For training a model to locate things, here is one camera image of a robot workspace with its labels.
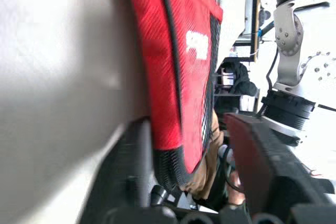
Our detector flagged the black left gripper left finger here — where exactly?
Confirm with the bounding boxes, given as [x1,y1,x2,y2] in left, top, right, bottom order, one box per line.
[78,117,155,224]

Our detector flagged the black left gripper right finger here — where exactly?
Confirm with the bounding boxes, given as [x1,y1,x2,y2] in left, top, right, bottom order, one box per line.
[251,120,336,224]

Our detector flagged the red table tennis paddle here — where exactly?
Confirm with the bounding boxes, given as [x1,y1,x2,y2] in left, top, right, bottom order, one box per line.
[224,112,272,218]

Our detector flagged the red paddle case black trim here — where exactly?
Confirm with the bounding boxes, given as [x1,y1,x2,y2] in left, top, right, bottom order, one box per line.
[122,0,224,192]

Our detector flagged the person in brown clothes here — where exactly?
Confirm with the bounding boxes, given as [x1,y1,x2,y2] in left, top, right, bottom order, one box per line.
[181,108,249,209]

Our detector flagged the black garment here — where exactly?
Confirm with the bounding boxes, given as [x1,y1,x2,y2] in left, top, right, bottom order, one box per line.
[215,61,259,112]

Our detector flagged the black framed wooden board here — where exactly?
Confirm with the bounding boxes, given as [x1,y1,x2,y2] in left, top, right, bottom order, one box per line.
[250,0,263,63]

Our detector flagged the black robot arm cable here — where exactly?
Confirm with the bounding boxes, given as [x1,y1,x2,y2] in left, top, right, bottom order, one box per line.
[265,47,279,91]

